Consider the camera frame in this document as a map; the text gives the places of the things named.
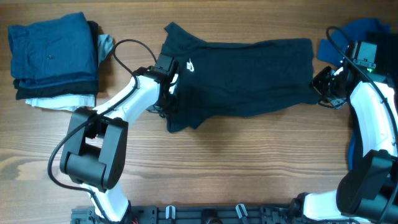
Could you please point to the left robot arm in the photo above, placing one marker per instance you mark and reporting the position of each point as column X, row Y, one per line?
column 94, row 149

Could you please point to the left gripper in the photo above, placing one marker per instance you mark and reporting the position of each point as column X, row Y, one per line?
column 174, row 107

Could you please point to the dark green t-shirt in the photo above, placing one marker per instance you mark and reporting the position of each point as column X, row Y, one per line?
column 236, row 79

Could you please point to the folded white garment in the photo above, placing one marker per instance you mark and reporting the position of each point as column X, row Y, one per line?
column 68, row 102

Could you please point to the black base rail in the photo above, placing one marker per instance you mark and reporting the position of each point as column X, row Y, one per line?
column 264, row 214

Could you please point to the folded light grey garment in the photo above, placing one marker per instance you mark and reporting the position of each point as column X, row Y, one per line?
column 105, row 45

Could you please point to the folded blue shorts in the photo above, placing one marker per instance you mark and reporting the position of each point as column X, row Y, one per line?
column 53, row 49

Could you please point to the folded black garment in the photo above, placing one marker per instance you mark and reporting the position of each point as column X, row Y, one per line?
column 62, row 88

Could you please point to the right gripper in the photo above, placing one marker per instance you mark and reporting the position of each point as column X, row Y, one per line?
column 317, row 83

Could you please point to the bright blue t-shirt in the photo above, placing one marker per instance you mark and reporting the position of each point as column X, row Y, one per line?
column 351, row 32

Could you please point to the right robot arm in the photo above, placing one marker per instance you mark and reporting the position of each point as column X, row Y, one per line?
column 368, row 192

